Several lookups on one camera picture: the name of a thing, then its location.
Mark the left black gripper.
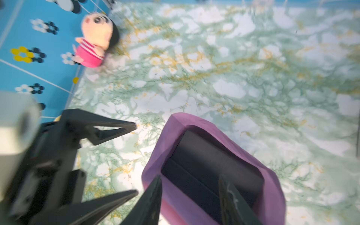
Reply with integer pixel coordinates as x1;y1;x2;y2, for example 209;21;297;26
1;109;138;225

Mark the dark blue gift box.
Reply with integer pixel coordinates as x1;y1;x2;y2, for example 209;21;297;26
161;130;264;222

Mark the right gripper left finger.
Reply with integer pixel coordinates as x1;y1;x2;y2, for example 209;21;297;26
121;175;163;225

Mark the purple wrapping paper sheet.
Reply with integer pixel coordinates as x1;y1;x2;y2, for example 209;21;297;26
142;112;286;225

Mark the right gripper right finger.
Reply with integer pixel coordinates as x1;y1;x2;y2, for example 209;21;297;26
218;175;262;225

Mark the pink plush doll toy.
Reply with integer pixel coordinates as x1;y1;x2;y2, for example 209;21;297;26
72;12;120;68

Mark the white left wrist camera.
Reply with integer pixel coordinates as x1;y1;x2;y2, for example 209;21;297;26
1;91;41;200

